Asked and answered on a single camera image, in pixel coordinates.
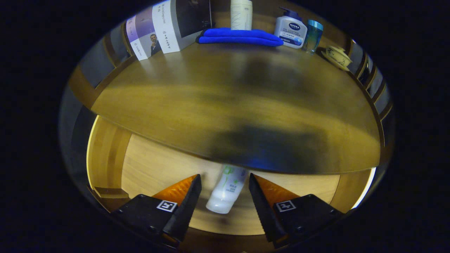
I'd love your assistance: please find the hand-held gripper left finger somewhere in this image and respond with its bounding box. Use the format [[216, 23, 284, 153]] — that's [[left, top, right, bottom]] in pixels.
[[111, 174, 203, 246]]

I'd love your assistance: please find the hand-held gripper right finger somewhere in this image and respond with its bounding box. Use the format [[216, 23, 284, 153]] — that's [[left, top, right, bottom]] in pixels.
[[249, 173, 345, 248]]

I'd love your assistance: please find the white tube with green print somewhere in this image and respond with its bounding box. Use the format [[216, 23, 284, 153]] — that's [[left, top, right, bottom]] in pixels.
[[206, 164, 248, 214]]

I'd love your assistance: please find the wooden drawer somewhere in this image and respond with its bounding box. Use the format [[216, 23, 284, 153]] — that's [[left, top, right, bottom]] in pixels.
[[86, 115, 377, 246]]

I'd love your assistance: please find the wooden countertop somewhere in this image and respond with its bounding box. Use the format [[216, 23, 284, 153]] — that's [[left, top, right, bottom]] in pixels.
[[91, 42, 381, 175]]

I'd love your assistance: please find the wooden cabinet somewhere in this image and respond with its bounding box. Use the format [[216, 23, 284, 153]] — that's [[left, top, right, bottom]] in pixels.
[[67, 0, 395, 169]]

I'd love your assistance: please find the blue folded cloth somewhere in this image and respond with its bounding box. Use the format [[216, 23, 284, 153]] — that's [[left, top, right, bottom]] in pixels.
[[196, 28, 284, 47]]

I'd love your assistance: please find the teal bottle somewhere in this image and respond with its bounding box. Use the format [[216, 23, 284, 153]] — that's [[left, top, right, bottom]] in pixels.
[[302, 20, 324, 55]]

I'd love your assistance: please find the white bottle with blue cap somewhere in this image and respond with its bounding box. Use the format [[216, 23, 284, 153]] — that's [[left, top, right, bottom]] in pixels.
[[274, 7, 308, 49]]

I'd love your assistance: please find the purple book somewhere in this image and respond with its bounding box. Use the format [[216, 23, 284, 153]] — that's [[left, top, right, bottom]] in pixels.
[[126, 7, 163, 61]]

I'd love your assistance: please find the white book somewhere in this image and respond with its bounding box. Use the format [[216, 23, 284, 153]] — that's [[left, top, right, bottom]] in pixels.
[[152, 0, 212, 54]]

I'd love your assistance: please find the white pump bottle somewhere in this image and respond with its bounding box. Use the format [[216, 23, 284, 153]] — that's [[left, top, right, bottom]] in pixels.
[[230, 0, 253, 31]]

